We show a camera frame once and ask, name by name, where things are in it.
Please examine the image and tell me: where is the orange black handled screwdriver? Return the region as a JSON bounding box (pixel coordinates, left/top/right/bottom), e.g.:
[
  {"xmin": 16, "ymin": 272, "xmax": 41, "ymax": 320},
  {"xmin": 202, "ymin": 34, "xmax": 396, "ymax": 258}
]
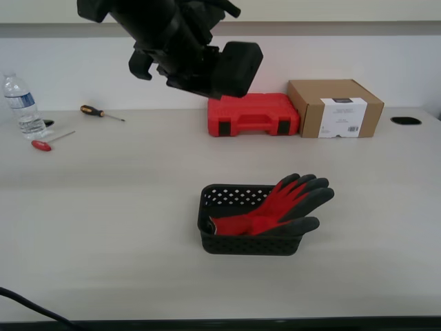
[{"xmin": 80, "ymin": 105, "xmax": 127, "ymax": 123}]

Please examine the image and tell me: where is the red handled screwdriver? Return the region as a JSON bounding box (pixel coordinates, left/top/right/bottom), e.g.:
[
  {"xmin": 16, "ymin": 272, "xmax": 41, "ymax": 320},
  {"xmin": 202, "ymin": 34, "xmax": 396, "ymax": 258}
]
[{"xmin": 30, "ymin": 130, "xmax": 76, "ymax": 152}]

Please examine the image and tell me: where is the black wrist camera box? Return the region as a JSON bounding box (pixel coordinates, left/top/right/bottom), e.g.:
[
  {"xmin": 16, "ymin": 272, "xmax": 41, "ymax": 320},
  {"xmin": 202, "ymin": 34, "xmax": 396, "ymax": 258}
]
[{"xmin": 212, "ymin": 41, "xmax": 265, "ymax": 101}]

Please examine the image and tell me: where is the clear plastic water bottle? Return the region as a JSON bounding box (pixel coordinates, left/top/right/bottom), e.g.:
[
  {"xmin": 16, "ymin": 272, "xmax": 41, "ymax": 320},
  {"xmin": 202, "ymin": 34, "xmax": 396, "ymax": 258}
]
[{"xmin": 2, "ymin": 72, "xmax": 48, "ymax": 141}]

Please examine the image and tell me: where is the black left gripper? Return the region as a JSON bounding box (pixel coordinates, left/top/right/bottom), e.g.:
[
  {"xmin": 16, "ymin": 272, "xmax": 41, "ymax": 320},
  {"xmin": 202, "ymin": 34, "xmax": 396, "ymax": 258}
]
[{"xmin": 127, "ymin": 32, "xmax": 225, "ymax": 101}]

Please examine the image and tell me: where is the black loose cable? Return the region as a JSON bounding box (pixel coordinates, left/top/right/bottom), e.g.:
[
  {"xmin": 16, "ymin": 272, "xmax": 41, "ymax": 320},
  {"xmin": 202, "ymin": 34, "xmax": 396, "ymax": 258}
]
[{"xmin": 0, "ymin": 285, "xmax": 76, "ymax": 328}]

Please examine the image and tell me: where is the black plastic lattice basket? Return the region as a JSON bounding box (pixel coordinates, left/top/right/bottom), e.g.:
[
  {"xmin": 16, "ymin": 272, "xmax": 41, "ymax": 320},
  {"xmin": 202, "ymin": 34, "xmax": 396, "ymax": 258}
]
[{"xmin": 196, "ymin": 183, "xmax": 308, "ymax": 257}]

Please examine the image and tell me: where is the brown cardboard box white label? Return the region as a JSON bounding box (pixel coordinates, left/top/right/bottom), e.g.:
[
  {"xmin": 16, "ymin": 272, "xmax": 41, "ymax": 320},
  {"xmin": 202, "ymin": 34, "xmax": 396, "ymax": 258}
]
[{"xmin": 287, "ymin": 79, "xmax": 385, "ymax": 139}]

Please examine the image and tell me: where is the red plastic tool case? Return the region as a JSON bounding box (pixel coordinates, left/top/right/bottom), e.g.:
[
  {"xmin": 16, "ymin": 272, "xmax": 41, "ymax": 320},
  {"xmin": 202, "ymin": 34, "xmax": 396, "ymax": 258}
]
[{"xmin": 207, "ymin": 92, "xmax": 301, "ymax": 138}]

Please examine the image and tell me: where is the red and grey work glove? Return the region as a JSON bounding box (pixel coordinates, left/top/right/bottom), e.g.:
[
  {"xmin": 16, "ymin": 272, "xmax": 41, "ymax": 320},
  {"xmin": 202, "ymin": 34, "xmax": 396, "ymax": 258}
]
[{"xmin": 205, "ymin": 172, "xmax": 336, "ymax": 239}]

